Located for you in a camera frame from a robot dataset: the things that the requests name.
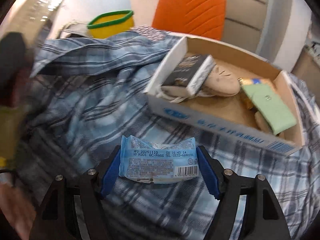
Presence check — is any blue tissue packet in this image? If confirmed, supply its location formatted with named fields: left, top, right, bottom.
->
left=119, top=135, right=199, bottom=184

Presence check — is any tan cigarette box gold emblem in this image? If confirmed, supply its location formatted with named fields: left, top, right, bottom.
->
left=1, top=104, right=29, bottom=169

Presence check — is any gold blue cigarette pack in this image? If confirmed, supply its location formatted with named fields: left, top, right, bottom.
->
left=238, top=77, right=278, bottom=110

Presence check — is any white charging cable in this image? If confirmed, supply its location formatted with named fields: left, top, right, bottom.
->
left=156, top=84, right=208, bottom=104

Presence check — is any green cloth pouch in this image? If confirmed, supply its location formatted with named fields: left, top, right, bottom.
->
left=251, top=86, right=297, bottom=135

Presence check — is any black cigarette box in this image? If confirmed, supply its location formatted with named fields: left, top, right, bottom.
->
left=160, top=54, right=216, bottom=98

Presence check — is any left hand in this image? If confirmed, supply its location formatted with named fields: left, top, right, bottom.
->
left=1, top=183, right=36, bottom=239

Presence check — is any blue plaid shirt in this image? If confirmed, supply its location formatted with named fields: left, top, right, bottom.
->
left=17, top=31, right=319, bottom=239

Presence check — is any cardboard tray box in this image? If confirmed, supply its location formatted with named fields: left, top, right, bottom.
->
left=144, top=33, right=305, bottom=155

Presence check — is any yellow basket green rim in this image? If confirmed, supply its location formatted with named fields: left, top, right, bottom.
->
left=87, top=10, right=135, bottom=38

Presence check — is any beige refrigerator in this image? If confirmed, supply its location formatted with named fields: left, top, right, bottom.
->
left=221, top=0, right=268, bottom=53

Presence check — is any orange quilted chair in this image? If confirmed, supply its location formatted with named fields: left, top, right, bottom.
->
left=151, top=0, right=226, bottom=40

